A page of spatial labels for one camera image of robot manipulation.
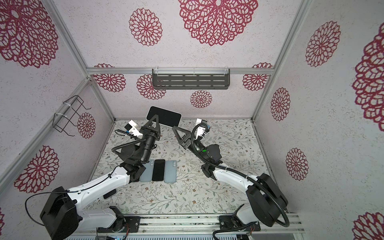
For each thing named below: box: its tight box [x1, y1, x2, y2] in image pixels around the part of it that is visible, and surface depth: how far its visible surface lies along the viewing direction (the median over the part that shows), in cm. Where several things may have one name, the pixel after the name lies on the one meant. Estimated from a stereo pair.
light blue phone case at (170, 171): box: [164, 160, 177, 183], surface depth 94 cm
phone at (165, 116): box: [146, 105, 182, 127], surface depth 66 cm
